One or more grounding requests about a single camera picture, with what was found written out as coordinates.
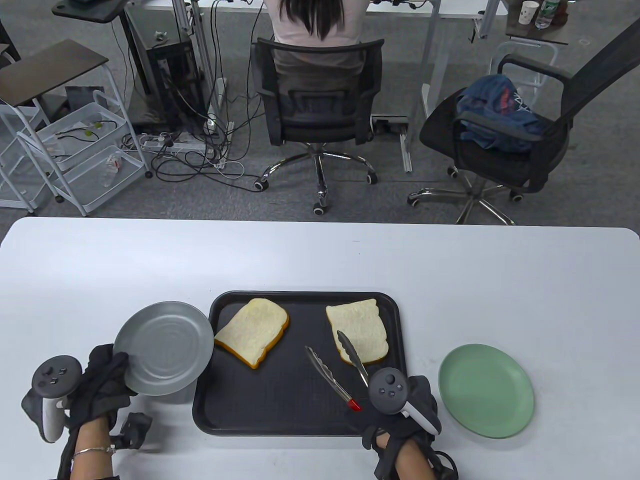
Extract green plate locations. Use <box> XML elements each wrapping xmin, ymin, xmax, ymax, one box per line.
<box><xmin>438</xmin><ymin>343</ymin><xmax>535</xmax><ymax>439</ymax></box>

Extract white metal stool frame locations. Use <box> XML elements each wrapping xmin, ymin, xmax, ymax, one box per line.
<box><xmin>489</xmin><ymin>41</ymin><xmax>558</xmax><ymax>108</ymax></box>

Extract empty plastic bottle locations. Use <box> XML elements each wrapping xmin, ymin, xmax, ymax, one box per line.
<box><xmin>102</xmin><ymin>152</ymin><xmax>123</xmax><ymax>188</ymax></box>

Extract black computer tower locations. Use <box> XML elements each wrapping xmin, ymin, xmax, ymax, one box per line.
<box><xmin>144</xmin><ymin>40</ymin><xmax>211</xmax><ymax>133</ymax></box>

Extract person's left forearm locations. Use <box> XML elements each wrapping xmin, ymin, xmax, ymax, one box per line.
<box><xmin>70</xmin><ymin>417</ymin><xmax>117</xmax><ymax>480</ymax></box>

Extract person's right hand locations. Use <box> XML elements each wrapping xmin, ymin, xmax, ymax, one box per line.
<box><xmin>350</xmin><ymin>406</ymin><xmax>436</xmax><ymax>478</ymax></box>

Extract aluminium frame post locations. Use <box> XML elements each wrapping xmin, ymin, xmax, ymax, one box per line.
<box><xmin>171</xmin><ymin>0</ymin><xmax>226</xmax><ymax>123</ymax></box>

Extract red-handled kitchen tongs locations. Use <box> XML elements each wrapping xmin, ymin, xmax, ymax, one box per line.
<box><xmin>305</xmin><ymin>330</ymin><xmax>371</xmax><ymax>412</ymax></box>

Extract white background desk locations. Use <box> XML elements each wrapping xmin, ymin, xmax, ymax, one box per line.
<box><xmin>127</xmin><ymin>0</ymin><xmax>506</xmax><ymax>173</ymax></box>

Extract white wire rolling cart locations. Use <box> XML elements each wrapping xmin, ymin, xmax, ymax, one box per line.
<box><xmin>17</xmin><ymin>102</ymin><xmax>149</xmax><ymax>217</ymax></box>

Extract white wire trolley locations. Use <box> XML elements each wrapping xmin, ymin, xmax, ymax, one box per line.
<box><xmin>0</xmin><ymin>39</ymin><xmax>153</xmax><ymax>213</ymax></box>

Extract clear plastic water bottle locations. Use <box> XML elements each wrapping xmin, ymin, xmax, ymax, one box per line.
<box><xmin>535</xmin><ymin>0</ymin><xmax>558</xmax><ymax>29</ymax></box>

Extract black mesh office chair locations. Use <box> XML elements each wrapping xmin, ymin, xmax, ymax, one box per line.
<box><xmin>250</xmin><ymin>39</ymin><xmax>386</xmax><ymax>216</ymax></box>

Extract dark-top small table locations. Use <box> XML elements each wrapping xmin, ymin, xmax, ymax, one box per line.
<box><xmin>505</xmin><ymin>0</ymin><xmax>571</xmax><ymax>46</ymax></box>

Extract grey hand controller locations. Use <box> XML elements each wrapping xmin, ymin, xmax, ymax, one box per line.
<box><xmin>368</xmin><ymin>367</ymin><xmax>442</xmax><ymax>435</ymax></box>
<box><xmin>21</xmin><ymin>355</ymin><xmax>83</xmax><ymax>443</ymax></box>

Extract blue clothing bundle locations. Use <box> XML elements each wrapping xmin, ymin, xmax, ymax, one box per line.
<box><xmin>456</xmin><ymin>75</ymin><xmax>548</xmax><ymax>153</ymax></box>

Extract white power strip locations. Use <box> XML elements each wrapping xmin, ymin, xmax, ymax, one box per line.
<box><xmin>140</xmin><ymin>137</ymin><xmax>208</xmax><ymax>153</ymax></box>

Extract black-top rolling stand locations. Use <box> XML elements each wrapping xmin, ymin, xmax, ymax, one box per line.
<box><xmin>51</xmin><ymin>0</ymin><xmax>156</xmax><ymax>126</ymax></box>

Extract black right glove cable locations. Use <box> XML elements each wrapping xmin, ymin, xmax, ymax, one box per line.
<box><xmin>430</xmin><ymin>450</ymin><xmax>459</xmax><ymax>480</ymax></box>

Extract tangle of black cables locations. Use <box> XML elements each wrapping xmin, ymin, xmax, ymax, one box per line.
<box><xmin>112</xmin><ymin>0</ymin><xmax>266</xmax><ymax>193</ymax></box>

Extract grey metal plate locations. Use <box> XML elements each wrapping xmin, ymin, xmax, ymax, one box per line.
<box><xmin>113</xmin><ymin>301</ymin><xmax>215</xmax><ymax>397</ymax></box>

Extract black food tray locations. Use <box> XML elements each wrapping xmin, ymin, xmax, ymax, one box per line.
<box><xmin>192</xmin><ymin>291</ymin><xmax>412</xmax><ymax>437</ymax></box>

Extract person's right forearm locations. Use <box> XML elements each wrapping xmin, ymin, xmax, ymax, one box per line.
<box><xmin>392</xmin><ymin>440</ymin><xmax>437</xmax><ymax>480</ymax></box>

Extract black office chair with armrests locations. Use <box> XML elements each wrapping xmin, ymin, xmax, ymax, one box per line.
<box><xmin>407</xmin><ymin>17</ymin><xmax>640</xmax><ymax>226</ymax></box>

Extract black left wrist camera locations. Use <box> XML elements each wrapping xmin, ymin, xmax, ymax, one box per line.
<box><xmin>110</xmin><ymin>412</ymin><xmax>153</xmax><ymax>451</ymax></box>

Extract pale toast slice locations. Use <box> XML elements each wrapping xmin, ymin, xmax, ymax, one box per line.
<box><xmin>325</xmin><ymin>298</ymin><xmax>390</xmax><ymax>365</ymax></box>

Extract toast slice with orange crust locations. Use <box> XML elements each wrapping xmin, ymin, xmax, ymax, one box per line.
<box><xmin>214</xmin><ymin>298</ymin><xmax>290</xmax><ymax>370</ymax></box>

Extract person's left hand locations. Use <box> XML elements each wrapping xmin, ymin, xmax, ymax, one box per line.
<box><xmin>65</xmin><ymin>344</ymin><xmax>138</xmax><ymax>431</ymax></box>

